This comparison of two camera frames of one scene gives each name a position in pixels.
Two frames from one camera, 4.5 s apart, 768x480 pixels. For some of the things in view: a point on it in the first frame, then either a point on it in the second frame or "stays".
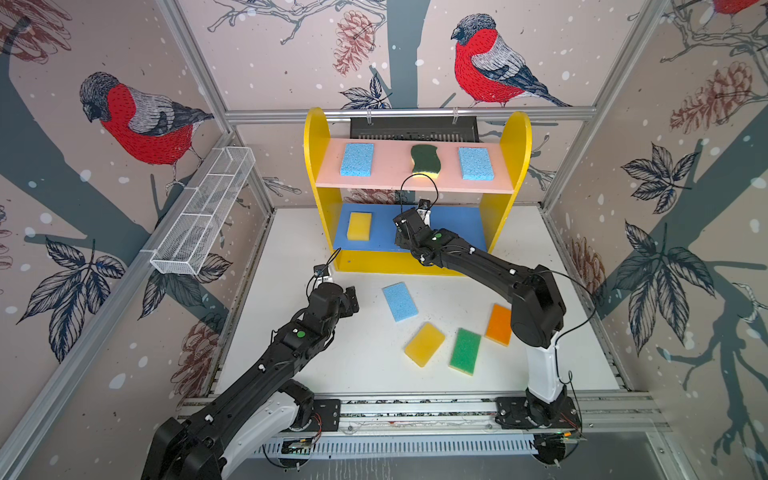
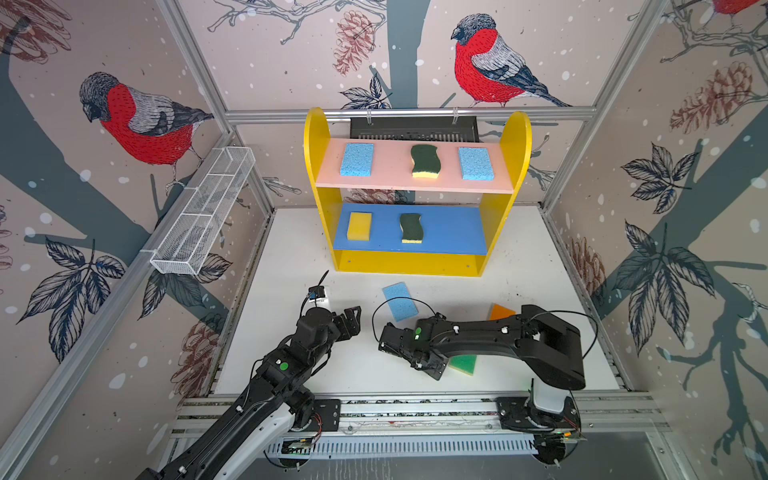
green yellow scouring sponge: x=427 y=163 stays
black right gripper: x=397 y=241 → x=433 y=372
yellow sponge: x=359 y=226 stays
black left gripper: x=349 y=301 → x=354 y=323
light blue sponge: x=476 y=164 stays
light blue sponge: x=357 y=160 stays
